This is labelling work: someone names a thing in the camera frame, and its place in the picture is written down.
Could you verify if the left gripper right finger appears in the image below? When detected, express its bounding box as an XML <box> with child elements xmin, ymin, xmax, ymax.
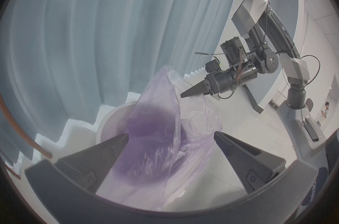
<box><xmin>214</xmin><ymin>131</ymin><xmax>287</xmax><ymax>194</ymax></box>

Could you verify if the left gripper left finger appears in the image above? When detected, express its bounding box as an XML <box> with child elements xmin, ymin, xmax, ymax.
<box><xmin>54</xmin><ymin>133</ymin><xmax>130</xmax><ymax>194</ymax></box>

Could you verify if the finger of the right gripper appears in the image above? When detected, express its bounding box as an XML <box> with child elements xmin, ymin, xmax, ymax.
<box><xmin>180</xmin><ymin>79</ymin><xmax>213</xmax><ymax>99</ymax></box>

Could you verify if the purple plastic bag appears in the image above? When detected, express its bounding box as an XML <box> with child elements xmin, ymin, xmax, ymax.
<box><xmin>109</xmin><ymin>64</ymin><xmax>223</xmax><ymax>212</ymax></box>

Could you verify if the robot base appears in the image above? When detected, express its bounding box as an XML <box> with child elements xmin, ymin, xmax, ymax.
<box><xmin>277</xmin><ymin>97</ymin><xmax>331</xmax><ymax>162</ymax></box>

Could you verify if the white trash bin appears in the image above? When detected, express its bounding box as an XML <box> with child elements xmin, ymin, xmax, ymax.
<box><xmin>95</xmin><ymin>101</ymin><xmax>186</xmax><ymax>186</ymax></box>

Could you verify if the white cushioned wooden chair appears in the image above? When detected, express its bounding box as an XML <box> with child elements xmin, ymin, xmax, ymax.
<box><xmin>0</xmin><ymin>93</ymin><xmax>53</xmax><ymax>180</ymax></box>

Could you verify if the person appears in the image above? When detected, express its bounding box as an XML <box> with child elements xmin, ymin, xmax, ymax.
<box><xmin>321</xmin><ymin>101</ymin><xmax>331</xmax><ymax>119</ymax></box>

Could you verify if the pale blue curtain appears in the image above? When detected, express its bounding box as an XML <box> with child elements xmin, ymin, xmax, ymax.
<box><xmin>0</xmin><ymin>0</ymin><xmax>240</xmax><ymax>173</ymax></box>

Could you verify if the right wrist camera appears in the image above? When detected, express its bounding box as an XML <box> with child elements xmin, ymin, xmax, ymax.
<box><xmin>206</xmin><ymin>58</ymin><xmax>222</xmax><ymax>73</ymax></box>

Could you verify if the black cable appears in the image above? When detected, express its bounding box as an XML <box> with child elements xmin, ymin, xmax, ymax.
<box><xmin>195</xmin><ymin>52</ymin><xmax>231</xmax><ymax>57</ymax></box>
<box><xmin>301</xmin><ymin>55</ymin><xmax>321</xmax><ymax>84</ymax></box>

